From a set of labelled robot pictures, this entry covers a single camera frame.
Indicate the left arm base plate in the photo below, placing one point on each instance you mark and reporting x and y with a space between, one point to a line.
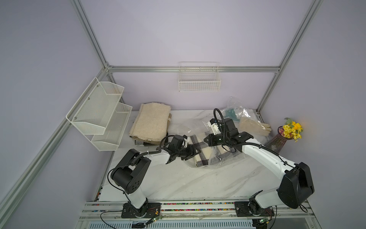
148 210

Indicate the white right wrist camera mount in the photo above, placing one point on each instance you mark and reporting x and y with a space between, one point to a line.
214 126

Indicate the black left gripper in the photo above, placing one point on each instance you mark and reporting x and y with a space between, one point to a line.
191 152

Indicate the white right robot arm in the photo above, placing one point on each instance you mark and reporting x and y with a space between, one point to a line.
296 180

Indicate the white wire wall basket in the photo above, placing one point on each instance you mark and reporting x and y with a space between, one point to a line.
199 77

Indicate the cream black plaid scarf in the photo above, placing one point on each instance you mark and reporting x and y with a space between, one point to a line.
212 157

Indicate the cream knitted gloves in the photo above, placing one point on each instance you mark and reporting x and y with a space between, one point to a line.
254 127

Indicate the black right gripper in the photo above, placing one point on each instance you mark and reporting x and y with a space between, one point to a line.
211 142

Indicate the white two-tier mesh shelf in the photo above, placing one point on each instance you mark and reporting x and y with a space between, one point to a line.
100 115

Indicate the small bag with green item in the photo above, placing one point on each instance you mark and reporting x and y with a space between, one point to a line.
236 110

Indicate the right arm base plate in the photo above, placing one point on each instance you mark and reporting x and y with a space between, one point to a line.
243 208

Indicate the clear plastic vacuum bag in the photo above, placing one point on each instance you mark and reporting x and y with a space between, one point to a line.
200 125

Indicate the plain beige knit scarf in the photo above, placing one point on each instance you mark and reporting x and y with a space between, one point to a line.
151 123

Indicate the dark glass flower vase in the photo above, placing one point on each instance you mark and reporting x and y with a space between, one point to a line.
277 142

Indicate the yellow flower bouquet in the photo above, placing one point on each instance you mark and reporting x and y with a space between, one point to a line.
292 130

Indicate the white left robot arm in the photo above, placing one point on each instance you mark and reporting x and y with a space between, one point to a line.
130 172

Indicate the aluminium frame rails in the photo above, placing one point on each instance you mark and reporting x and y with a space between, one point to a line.
48 49

